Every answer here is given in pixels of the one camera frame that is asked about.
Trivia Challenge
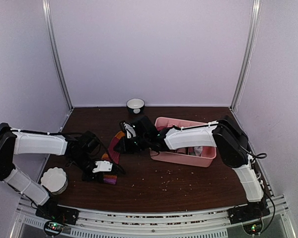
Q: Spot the black white small bowl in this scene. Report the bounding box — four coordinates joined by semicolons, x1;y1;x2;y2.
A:
126;98;145;115

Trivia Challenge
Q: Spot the aluminium right corner post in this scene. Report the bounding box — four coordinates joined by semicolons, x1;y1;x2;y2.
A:
230;0;262;109

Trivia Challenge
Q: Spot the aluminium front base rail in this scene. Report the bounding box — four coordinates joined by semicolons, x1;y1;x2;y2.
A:
7;195;298;238

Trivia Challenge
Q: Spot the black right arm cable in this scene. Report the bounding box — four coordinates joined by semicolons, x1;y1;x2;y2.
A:
248;151;268;161

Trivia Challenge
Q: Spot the aluminium right side rail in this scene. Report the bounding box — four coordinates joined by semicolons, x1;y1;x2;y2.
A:
230;107;238;120

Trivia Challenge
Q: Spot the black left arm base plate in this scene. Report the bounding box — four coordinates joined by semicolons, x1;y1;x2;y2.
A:
35;206;79;225

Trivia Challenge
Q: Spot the circuit board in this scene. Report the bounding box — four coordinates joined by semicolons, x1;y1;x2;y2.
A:
243;221;263;236
43;221;64;236

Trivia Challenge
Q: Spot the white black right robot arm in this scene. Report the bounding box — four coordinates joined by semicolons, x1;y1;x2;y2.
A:
114;116;267;219

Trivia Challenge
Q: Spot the aluminium corner post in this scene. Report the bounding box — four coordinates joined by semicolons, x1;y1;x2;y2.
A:
230;0;262;109
42;0;73;110

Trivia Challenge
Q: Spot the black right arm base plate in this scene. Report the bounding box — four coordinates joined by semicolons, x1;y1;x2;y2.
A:
227;205;270;224

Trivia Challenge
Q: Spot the white scalloped bowl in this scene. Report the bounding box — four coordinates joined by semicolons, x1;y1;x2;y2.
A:
40;167;68;195

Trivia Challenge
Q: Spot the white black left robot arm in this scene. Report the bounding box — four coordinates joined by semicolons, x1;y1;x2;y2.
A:
0;123;125;220

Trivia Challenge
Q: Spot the right circuit board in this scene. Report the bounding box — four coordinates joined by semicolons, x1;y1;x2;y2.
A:
243;221;263;236

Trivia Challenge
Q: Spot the pink divided organizer box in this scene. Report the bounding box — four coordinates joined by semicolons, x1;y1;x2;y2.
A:
149;117;217;168

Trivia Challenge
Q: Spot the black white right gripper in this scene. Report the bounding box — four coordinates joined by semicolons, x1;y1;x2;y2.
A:
113;135;149;155

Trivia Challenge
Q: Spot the aluminium left corner post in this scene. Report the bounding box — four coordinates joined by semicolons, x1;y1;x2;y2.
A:
42;0;73;110

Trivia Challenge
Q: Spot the purple orange striped sock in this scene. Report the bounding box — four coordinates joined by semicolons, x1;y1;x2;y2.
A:
103;131;125;185

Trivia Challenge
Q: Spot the left circuit board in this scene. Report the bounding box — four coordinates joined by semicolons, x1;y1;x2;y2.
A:
43;221;64;236

